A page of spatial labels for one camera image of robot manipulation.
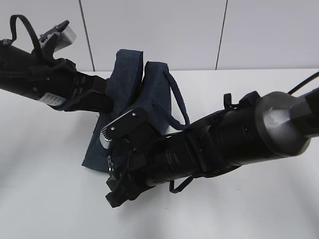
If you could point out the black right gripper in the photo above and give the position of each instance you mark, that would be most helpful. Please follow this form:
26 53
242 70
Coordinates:
131 172

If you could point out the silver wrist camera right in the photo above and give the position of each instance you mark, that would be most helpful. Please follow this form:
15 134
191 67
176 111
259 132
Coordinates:
134 128

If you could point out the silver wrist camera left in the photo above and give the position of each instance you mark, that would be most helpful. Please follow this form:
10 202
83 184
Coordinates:
57 38

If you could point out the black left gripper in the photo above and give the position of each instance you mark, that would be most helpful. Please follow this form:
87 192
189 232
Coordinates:
87 92

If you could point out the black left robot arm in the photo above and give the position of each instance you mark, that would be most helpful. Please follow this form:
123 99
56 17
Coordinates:
55 83

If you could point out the dark blue lunch bag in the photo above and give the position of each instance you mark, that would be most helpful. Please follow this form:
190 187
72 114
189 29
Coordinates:
136 84

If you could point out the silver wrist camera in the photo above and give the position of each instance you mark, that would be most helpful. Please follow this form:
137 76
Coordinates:
134 128
57 38

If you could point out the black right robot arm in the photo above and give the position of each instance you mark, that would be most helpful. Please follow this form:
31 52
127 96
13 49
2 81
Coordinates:
256 129

